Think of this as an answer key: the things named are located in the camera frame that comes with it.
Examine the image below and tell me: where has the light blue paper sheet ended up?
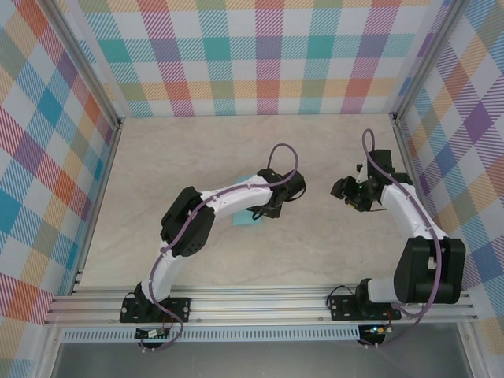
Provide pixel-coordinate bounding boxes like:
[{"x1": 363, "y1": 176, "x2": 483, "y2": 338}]
[{"x1": 231, "y1": 174, "x2": 265, "y2": 228}]

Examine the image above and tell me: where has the grey metal panel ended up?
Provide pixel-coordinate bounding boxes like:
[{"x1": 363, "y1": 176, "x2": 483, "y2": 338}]
[{"x1": 50, "y1": 340, "x2": 473, "y2": 378}]

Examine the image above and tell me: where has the small black circuit board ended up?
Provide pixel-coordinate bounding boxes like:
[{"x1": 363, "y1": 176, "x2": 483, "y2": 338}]
[{"x1": 135, "y1": 328, "x2": 170, "y2": 340}]

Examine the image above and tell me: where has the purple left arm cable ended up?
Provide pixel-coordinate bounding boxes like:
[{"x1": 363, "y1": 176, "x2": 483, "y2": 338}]
[{"x1": 138, "y1": 143, "x2": 301, "y2": 352}]

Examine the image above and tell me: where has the aluminium side rail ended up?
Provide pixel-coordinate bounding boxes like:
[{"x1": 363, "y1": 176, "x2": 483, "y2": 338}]
[
  {"x1": 391, "y1": 113, "x2": 450, "y2": 291},
  {"x1": 69, "y1": 117, "x2": 125, "y2": 296}
]

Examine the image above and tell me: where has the long aluminium rail beam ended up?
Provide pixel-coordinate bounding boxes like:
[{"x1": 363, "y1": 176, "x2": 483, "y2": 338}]
[{"x1": 43, "y1": 285, "x2": 480, "y2": 326}]

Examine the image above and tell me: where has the thin black wire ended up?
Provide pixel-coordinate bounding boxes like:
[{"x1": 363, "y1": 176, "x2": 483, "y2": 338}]
[{"x1": 327, "y1": 284, "x2": 358, "y2": 309}]

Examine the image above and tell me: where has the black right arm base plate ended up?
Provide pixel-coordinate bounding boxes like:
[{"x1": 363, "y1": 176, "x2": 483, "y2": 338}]
[{"x1": 329, "y1": 295, "x2": 402, "y2": 322}]

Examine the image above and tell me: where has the perforated grey cable tray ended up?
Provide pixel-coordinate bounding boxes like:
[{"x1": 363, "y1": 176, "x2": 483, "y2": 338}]
[{"x1": 61, "y1": 325, "x2": 395, "y2": 343}]

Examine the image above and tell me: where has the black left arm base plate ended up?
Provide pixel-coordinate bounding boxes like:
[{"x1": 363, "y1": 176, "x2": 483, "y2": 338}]
[{"x1": 120, "y1": 297, "x2": 192, "y2": 324}]

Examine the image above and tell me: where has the aluminium corner post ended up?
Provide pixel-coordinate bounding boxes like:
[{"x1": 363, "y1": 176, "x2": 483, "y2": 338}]
[
  {"x1": 389, "y1": 0, "x2": 464, "y2": 123},
  {"x1": 45, "y1": 0, "x2": 124, "y2": 129}
]

